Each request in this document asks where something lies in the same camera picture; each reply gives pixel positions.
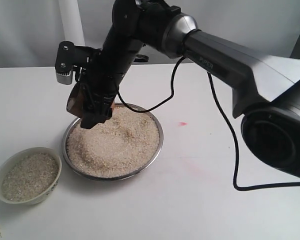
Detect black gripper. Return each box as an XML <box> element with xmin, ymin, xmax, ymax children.
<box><xmin>78</xmin><ymin>37</ymin><xmax>144</xmax><ymax>130</ymax></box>

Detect brown wooden cup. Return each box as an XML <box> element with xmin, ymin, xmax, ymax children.
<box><xmin>66</xmin><ymin>82</ymin><xmax>117</xmax><ymax>118</ymax></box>

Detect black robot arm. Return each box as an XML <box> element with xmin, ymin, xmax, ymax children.
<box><xmin>81</xmin><ymin>0</ymin><xmax>300</xmax><ymax>185</ymax></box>

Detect rice in steel tray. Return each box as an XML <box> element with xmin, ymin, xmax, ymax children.
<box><xmin>66</xmin><ymin>106</ymin><xmax>161</xmax><ymax>178</ymax></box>

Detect rice in white bowl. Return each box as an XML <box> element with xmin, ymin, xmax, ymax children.
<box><xmin>1</xmin><ymin>152</ymin><xmax>59</xmax><ymax>202</ymax></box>

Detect white ceramic bowl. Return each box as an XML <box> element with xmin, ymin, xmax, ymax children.
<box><xmin>0</xmin><ymin>147</ymin><xmax>62</xmax><ymax>205</ymax></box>

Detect round steel tray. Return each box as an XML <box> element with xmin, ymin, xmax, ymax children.
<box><xmin>61</xmin><ymin>102</ymin><xmax>164</xmax><ymax>182</ymax></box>

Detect white backdrop curtain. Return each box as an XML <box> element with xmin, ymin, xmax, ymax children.
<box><xmin>0</xmin><ymin>0</ymin><xmax>300</xmax><ymax>68</ymax></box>

